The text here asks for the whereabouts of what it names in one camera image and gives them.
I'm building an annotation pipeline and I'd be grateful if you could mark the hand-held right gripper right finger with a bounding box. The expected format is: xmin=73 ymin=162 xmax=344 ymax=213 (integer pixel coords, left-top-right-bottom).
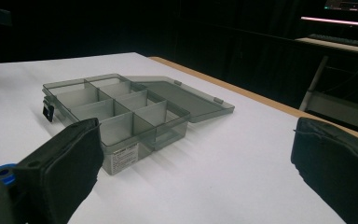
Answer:
xmin=290 ymin=117 xmax=358 ymax=224

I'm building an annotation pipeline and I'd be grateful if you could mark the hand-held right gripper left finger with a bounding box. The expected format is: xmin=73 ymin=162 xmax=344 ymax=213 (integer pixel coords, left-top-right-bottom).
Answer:
xmin=13 ymin=117 xmax=104 ymax=224

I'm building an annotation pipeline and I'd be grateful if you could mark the grey transparent compartment box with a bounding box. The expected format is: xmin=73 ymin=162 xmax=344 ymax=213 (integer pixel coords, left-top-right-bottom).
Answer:
xmin=41 ymin=73 xmax=236 ymax=176

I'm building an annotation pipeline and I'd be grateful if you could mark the blue round tape roll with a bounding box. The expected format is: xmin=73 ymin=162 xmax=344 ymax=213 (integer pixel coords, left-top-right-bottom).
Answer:
xmin=0 ymin=163 xmax=18 ymax=187

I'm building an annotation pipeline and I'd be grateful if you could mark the grey metal stand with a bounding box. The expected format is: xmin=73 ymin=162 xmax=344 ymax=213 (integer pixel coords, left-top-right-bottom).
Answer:
xmin=298 ymin=55 xmax=358 ymax=134

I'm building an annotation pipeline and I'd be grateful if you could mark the wooden desk shelf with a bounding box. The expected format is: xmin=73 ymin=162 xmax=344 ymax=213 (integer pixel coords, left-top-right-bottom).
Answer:
xmin=295 ymin=36 xmax=358 ymax=57

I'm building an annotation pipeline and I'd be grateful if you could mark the dark keyboard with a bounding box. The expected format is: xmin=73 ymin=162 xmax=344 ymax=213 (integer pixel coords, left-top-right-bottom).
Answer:
xmin=307 ymin=33 xmax=358 ymax=50

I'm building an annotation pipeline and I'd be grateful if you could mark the computer monitor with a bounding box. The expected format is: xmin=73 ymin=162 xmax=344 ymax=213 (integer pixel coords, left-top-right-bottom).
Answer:
xmin=300 ymin=0 xmax=358 ymax=29

